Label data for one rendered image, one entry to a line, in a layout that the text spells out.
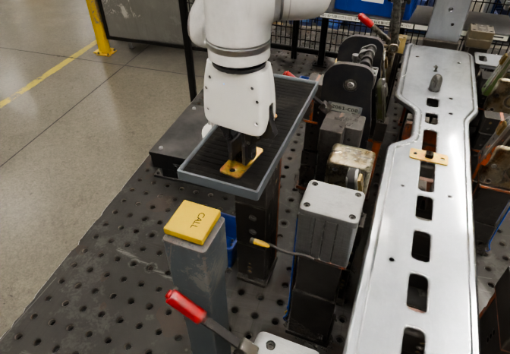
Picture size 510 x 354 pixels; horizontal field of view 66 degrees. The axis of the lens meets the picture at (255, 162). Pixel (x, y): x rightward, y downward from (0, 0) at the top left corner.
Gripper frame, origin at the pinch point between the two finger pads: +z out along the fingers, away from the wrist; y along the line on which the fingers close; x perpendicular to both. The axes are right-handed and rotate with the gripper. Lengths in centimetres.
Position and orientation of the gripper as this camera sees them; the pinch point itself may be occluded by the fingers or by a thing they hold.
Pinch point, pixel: (241, 148)
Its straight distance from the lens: 63.3
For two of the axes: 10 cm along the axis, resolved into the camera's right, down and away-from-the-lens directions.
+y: 8.8, 3.1, -3.7
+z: 0.0, 7.7, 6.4
